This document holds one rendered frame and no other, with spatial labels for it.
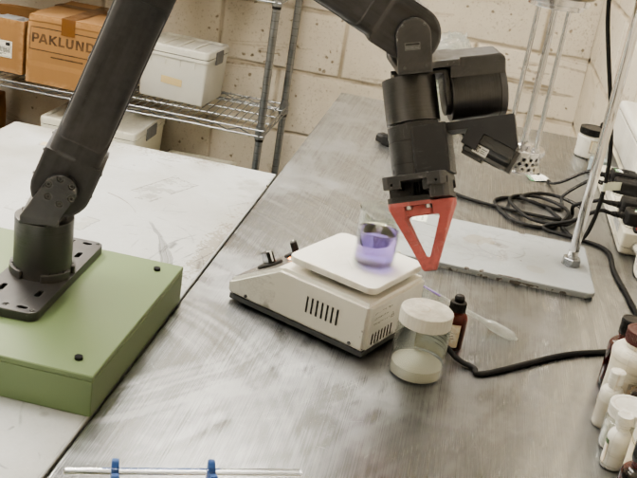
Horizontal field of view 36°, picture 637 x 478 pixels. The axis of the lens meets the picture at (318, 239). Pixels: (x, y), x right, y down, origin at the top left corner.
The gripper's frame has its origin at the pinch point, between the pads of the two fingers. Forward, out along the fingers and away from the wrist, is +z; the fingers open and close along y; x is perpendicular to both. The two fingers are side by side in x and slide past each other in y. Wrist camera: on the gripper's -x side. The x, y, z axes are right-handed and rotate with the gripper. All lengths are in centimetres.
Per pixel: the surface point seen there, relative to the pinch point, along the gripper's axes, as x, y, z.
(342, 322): 11.3, 5.4, 5.7
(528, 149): -10.7, 41.0, -14.3
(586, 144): -21, 113, -20
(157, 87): 112, 204, -67
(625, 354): -18.9, 7.4, 12.1
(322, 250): 13.8, 10.0, -2.7
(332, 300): 12.1, 5.2, 3.0
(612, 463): -16.0, -1.5, 21.7
